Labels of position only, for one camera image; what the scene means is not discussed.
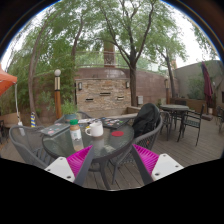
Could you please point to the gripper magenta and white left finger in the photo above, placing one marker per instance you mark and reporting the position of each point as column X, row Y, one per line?
column 73, row 168

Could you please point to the dark laptop with stickers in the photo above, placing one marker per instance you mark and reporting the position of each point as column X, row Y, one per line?
column 113, row 123

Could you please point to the potted green plant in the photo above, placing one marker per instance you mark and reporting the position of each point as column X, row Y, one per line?
column 69, row 110

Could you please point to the grey wicker chair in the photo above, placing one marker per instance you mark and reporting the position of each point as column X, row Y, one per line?
column 146, row 141
column 28, row 143

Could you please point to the round glass patio table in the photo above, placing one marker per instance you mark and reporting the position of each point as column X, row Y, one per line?
column 106, row 147

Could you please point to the grey laptop with stickers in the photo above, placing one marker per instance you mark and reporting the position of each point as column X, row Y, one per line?
column 54, row 129

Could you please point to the folded maroon parasol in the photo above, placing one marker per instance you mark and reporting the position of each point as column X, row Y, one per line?
column 208, row 92

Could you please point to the black backpack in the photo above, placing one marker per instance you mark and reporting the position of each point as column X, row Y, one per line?
column 146, row 120

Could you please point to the black metal chair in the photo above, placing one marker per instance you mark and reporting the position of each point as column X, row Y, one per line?
column 190, row 118

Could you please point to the grey wicker chair left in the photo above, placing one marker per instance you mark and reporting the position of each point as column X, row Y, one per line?
column 28, row 143

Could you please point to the plastic bottle with orange cap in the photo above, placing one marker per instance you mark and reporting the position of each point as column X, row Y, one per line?
column 76, row 136

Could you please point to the wooden lamp post globe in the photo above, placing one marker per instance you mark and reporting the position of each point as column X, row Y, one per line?
column 57, row 96

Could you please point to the red round coaster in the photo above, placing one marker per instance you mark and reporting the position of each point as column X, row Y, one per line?
column 117, row 133

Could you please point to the orange parasol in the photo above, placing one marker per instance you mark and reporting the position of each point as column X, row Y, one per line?
column 6, row 81

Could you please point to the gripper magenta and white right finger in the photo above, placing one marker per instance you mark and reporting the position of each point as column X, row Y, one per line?
column 152, row 166

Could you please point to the grey wicker chair right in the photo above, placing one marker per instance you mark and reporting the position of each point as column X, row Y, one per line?
column 146, row 141

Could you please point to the large central tree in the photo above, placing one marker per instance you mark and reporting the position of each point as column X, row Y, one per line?
column 141, row 28

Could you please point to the white ceramic mug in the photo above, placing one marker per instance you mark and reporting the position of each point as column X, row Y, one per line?
column 95, row 129

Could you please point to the blue yellow striped bollard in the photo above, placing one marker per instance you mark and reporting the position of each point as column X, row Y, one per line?
column 33, row 122

